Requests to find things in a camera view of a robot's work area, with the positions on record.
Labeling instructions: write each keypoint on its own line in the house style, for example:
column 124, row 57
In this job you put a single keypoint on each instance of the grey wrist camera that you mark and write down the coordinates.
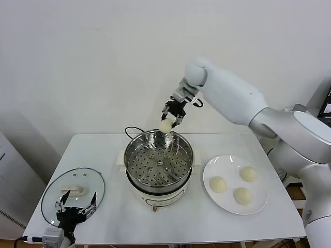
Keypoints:
column 53, row 236
column 182, row 95

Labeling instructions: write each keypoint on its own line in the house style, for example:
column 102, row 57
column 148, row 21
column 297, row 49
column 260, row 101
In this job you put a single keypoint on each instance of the black laptop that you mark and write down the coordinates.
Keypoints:
column 326, row 106

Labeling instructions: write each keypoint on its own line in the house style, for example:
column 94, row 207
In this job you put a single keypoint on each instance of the white side desk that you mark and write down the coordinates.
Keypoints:
column 299, row 204

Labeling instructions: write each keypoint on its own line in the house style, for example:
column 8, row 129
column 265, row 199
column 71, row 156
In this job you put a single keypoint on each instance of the large white plate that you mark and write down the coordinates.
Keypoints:
column 227, row 204

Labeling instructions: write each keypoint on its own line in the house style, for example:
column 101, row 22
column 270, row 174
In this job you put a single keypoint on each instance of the grey cylindrical speaker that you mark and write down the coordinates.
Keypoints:
column 298, row 107

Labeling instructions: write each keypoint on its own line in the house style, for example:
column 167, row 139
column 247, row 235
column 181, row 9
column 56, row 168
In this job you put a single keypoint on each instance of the cream electric cooking pot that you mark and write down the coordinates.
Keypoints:
column 160, row 199

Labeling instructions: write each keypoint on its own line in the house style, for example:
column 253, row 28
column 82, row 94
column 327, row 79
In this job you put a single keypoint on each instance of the white cabinet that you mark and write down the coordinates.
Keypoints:
column 15, row 175

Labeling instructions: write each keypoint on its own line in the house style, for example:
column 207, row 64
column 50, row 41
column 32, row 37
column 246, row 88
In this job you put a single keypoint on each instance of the round glass pot lid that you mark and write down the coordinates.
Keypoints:
column 85, row 179

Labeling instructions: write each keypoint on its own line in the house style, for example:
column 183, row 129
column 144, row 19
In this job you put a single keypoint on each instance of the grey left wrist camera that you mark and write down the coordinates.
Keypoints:
column 53, row 236

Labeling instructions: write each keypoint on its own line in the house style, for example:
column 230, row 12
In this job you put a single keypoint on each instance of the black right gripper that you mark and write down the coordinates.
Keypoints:
column 176, row 108

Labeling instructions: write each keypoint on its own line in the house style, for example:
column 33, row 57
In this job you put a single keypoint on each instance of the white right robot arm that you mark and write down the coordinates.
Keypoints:
column 232, row 98

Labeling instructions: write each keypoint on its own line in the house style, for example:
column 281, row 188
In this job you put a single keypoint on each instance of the perforated steel steamer basket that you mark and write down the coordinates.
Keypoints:
column 157, row 169

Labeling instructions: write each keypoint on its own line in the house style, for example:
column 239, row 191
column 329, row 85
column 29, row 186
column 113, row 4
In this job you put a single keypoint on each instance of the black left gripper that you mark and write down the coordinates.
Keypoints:
column 67, row 216

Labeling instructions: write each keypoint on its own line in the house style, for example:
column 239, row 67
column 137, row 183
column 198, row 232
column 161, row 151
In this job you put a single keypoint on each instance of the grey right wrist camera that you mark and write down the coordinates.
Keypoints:
column 182, row 95

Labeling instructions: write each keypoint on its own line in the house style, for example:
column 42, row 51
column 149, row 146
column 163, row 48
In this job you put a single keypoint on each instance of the white steamed baozi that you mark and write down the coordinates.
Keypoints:
column 243, row 196
column 218, row 184
column 249, row 174
column 165, row 126

